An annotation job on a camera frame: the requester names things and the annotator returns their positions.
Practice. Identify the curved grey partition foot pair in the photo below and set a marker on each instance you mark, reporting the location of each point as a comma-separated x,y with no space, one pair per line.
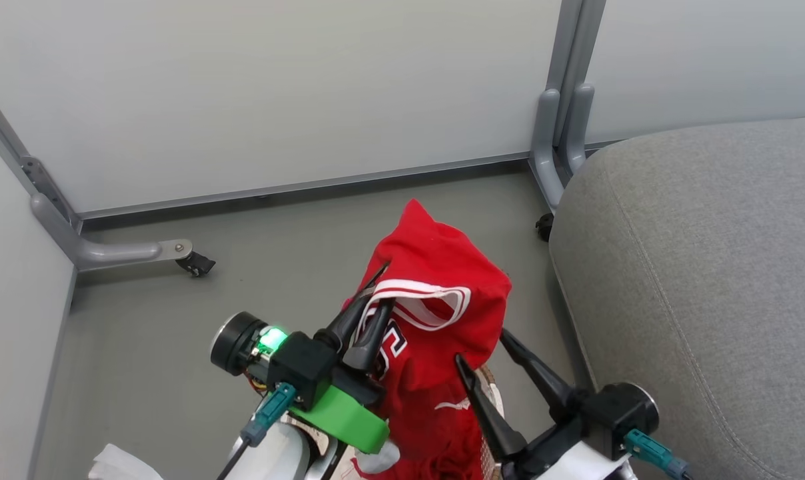
549,160

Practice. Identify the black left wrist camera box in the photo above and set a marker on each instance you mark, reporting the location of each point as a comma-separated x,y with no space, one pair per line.
302,366

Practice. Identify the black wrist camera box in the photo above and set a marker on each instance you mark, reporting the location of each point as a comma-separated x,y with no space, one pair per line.
302,366
622,410

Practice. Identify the black caster on long foot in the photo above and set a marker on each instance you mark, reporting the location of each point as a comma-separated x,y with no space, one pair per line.
197,265

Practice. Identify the grey partition bottom rail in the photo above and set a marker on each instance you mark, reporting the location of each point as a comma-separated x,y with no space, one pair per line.
309,183

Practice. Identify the long grey partition foot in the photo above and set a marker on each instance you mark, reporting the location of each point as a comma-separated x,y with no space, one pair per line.
109,252

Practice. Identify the black caster beside sofa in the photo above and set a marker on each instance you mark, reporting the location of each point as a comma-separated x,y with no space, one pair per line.
544,226

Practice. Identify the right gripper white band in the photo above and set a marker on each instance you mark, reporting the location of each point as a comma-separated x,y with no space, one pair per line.
562,460

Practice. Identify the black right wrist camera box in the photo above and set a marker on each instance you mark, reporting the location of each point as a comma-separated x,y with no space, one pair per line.
622,410

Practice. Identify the grey fabric sofa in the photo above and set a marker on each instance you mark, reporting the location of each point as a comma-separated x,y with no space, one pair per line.
709,280

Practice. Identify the cream perforated laundry basket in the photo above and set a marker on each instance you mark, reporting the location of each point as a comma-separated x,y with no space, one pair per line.
491,393

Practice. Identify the red basketball jersey white trim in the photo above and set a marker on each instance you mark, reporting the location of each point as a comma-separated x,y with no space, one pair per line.
436,266

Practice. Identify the upright grey partition post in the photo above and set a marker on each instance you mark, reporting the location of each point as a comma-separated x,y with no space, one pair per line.
572,46

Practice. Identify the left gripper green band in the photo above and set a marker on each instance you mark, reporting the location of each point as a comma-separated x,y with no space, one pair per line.
342,416

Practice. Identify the slanted grey partition post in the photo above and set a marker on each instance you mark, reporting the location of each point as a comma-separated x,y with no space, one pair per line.
16,150

